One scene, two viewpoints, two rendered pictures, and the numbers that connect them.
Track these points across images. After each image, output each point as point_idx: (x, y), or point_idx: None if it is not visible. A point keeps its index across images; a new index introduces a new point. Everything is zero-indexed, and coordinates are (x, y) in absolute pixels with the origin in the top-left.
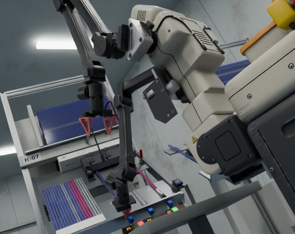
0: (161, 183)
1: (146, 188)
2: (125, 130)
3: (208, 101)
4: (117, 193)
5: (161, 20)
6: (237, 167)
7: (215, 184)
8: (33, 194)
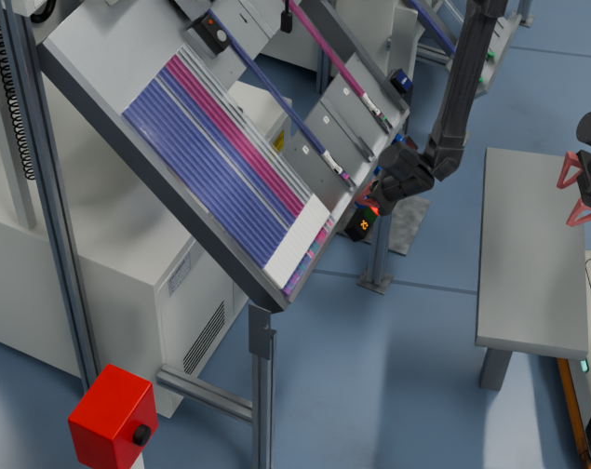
0: (357, 66)
1: (340, 87)
2: (480, 73)
3: None
4: (408, 194)
5: None
6: None
7: (411, 45)
8: (41, 87)
